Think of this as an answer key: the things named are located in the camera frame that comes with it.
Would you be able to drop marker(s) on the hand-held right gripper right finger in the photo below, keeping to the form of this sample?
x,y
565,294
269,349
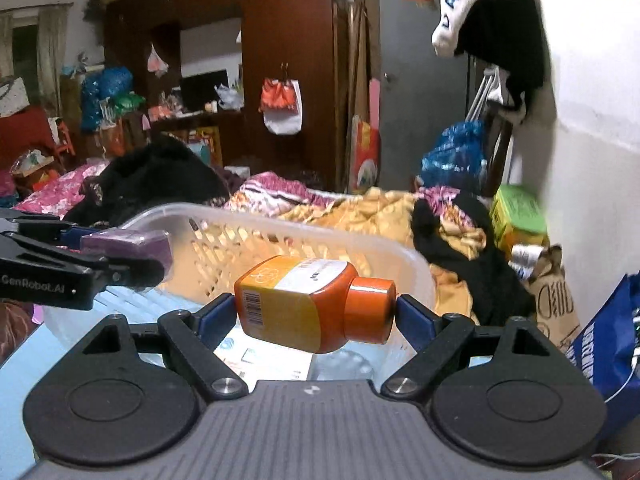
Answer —
x,y
411,316

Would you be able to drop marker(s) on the yellow blanket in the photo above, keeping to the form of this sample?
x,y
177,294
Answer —
x,y
370,212

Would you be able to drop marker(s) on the brown paper bag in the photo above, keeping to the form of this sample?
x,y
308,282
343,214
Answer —
x,y
552,300

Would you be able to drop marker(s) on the black cloth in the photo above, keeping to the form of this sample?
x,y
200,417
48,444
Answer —
x,y
485,280

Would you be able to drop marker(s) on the white plastic bag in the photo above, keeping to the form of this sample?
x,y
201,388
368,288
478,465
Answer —
x,y
230,96

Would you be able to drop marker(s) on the black fuzzy garment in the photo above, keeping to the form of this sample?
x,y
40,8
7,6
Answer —
x,y
155,175

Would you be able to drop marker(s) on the blue printed shopping bag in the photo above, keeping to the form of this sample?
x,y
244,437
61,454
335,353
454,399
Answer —
x,y
615,350

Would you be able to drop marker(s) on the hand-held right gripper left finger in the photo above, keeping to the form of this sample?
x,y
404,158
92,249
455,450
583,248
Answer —
x,y
219,316

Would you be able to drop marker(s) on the orange and white hanging bag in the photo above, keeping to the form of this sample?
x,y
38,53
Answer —
x,y
281,105

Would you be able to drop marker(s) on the red and yellow bag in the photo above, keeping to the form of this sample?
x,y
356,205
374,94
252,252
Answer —
x,y
366,152

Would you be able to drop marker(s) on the brown wooden wardrobe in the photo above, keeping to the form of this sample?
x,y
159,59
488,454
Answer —
x,y
290,25

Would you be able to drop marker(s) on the white clothes hangers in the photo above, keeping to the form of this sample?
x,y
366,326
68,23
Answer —
x,y
482,92

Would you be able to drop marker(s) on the pink striped blanket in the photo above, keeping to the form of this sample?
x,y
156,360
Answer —
x,y
270,195

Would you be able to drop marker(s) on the red chair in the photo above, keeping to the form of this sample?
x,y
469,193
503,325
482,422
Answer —
x,y
25,132

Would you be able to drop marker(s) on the white printed card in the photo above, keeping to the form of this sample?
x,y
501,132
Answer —
x,y
260,357

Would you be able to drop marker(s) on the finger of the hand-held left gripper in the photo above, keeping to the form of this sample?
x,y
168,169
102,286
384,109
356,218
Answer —
x,y
60,277
75,235

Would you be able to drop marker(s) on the silver can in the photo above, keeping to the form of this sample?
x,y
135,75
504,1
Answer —
x,y
525,255

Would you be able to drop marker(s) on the translucent white plastic basket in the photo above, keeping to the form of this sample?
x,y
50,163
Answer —
x,y
310,242

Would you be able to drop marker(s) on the brown cardboard sheet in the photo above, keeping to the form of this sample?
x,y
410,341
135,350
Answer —
x,y
360,60

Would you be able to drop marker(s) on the grey door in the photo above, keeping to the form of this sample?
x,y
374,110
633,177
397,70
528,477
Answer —
x,y
415,85

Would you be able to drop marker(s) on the blue plastic bag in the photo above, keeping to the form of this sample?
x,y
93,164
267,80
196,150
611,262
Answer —
x,y
455,155
102,95

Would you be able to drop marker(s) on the pink floral blanket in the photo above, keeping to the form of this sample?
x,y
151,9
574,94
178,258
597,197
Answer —
x,y
55,190

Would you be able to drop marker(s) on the black television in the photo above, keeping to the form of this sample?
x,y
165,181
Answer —
x,y
202,90

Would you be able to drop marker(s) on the black hanging garment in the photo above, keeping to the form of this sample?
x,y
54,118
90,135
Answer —
x,y
505,45

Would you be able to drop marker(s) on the green box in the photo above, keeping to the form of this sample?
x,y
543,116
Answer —
x,y
520,212

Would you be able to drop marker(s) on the purple box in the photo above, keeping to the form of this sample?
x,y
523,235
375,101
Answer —
x,y
127,245

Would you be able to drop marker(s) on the beige curtain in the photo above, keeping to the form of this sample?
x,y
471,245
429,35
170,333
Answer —
x,y
52,55

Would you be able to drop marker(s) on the pink hanging bag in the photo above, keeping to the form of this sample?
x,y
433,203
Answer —
x,y
156,61

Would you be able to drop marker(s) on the orange bottle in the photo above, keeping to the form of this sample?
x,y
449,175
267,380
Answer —
x,y
300,305

